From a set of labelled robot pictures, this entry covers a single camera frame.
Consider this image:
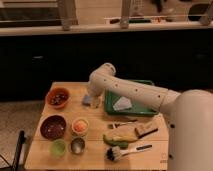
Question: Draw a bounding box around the black stand pole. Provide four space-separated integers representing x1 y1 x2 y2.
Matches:
11 130 26 171

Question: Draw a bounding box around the wooden block with black handle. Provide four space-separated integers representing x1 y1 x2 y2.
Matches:
135 121 158 138

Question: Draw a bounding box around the yellow corn cob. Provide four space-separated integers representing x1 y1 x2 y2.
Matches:
112 135 138 143

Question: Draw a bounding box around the green plastic tray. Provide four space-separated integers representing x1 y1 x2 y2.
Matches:
104 79 160 118

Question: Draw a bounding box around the purple bowl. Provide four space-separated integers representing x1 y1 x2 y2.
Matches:
40 115 66 140

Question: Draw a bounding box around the green pepper toy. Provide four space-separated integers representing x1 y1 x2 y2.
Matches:
103 135 129 149

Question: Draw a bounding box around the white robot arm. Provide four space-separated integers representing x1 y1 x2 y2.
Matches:
87 63 213 171

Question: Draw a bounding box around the metal fork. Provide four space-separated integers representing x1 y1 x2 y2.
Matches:
107 119 138 129

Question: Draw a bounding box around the grey folded cloth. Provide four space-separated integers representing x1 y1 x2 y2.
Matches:
113 97 132 111

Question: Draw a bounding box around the orange bowl with beans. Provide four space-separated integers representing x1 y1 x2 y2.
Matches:
45 87 70 109

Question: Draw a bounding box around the small bowl with orange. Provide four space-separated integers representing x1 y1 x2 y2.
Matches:
71 118 89 136

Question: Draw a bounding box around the blue sponge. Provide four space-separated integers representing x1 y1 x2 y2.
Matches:
82 95 91 106

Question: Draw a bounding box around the green plastic cup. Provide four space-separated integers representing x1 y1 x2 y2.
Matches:
50 139 66 157

